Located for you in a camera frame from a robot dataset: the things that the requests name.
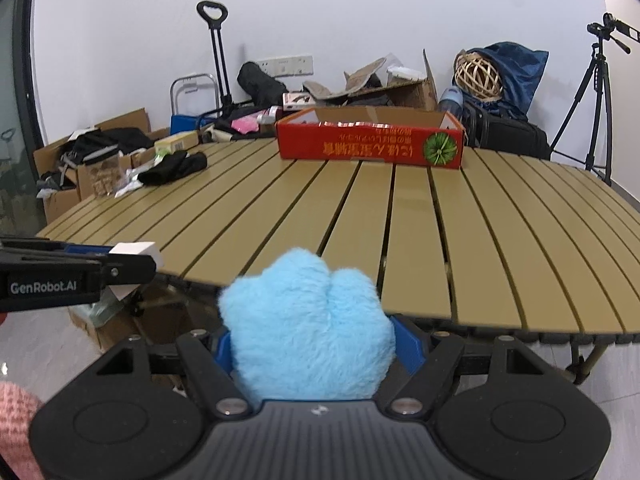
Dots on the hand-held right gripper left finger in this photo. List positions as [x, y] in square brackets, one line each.
[224, 355]

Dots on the white wedge sponge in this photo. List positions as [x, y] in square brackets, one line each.
[137, 248]

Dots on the rattan ball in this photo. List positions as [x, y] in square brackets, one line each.
[477, 76]

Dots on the black rolled bag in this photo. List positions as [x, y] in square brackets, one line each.
[260, 85]

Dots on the red cardboard box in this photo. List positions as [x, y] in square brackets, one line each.
[370, 145]

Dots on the blue fabric bag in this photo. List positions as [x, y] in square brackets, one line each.
[522, 77]

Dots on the blue water bottle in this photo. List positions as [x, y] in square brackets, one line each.
[450, 100]

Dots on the beige small box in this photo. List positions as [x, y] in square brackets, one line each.
[175, 142]

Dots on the black suitcase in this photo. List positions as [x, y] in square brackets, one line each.
[510, 135]

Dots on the black cloth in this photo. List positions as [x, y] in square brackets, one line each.
[172, 169]

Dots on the large brown cardboard box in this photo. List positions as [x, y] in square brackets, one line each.
[130, 119]

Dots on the cardboard box with green liner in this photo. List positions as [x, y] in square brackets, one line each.
[105, 320]

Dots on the white wall socket strip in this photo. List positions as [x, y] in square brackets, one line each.
[285, 65]

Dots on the brown open cardboard box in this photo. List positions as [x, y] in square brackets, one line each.
[415, 95]

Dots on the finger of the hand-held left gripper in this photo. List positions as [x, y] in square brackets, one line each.
[87, 250]
[127, 271]

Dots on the black tripod with camera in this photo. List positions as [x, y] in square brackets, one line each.
[597, 95]

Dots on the picture printed box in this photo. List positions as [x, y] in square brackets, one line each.
[297, 101]

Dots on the light blue plush paw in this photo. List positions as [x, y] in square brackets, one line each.
[310, 325]

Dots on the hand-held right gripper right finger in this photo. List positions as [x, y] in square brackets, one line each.
[410, 347]

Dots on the pink packet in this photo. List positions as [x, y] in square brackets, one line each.
[245, 126]

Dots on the tan slatted folding table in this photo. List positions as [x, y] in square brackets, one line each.
[400, 220]

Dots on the black clothing pile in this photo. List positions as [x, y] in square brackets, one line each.
[125, 137]

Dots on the pink fuzzy clothing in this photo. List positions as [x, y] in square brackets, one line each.
[15, 425]

